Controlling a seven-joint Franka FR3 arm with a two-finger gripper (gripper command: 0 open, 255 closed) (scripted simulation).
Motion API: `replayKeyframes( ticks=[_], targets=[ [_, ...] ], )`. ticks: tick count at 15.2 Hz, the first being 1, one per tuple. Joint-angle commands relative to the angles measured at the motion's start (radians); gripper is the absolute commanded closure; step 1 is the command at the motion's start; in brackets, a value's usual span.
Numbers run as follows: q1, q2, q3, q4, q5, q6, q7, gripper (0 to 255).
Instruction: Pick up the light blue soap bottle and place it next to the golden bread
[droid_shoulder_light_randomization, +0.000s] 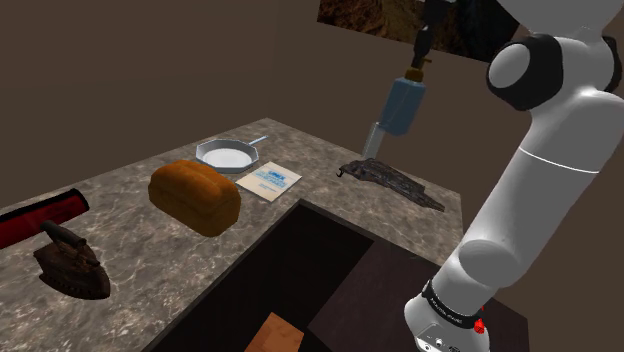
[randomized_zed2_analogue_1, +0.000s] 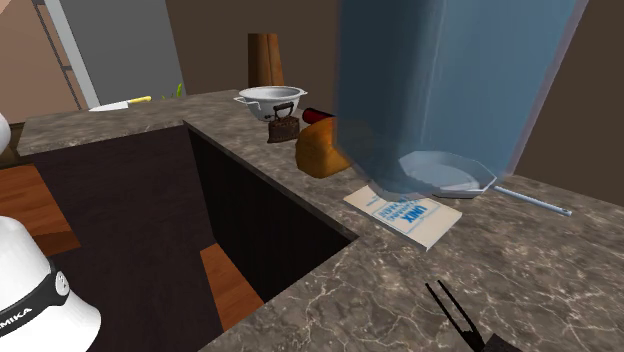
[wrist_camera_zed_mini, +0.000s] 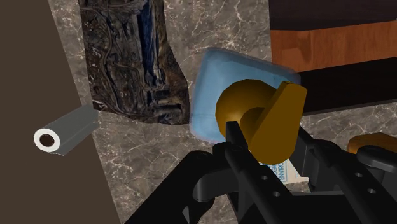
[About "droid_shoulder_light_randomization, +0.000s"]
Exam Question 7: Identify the dark rusty jagged long tool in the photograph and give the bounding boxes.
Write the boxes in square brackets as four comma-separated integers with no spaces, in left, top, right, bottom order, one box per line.
[335,157,446,213]

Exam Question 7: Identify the silver octagonal frying pan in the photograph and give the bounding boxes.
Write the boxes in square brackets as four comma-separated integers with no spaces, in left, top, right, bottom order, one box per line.
[195,134,270,175]

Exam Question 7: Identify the rusty old flat iron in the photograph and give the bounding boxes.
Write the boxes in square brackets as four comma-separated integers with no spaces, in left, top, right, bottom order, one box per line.
[32,219,112,301]

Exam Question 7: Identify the blue bottle with gold cap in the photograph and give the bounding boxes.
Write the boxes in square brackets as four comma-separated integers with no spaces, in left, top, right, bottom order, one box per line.
[362,57,434,161]

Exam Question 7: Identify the white booklet with blue print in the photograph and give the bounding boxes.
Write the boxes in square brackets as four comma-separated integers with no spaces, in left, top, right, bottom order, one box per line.
[235,161,303,203]

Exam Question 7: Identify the brown bread loaf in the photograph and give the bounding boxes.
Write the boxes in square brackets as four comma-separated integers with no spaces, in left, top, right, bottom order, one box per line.
[147,159,243,239]

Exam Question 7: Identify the orange brown box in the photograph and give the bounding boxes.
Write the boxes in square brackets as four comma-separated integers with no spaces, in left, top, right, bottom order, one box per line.
[243,311,306,352]

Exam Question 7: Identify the dark brown wall picture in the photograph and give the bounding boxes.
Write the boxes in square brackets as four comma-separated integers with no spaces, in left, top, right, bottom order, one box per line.
[316,0,521,64]

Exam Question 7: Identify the red and black roll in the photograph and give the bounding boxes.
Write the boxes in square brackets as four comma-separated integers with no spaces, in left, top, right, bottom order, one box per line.
[0,187,91,251]

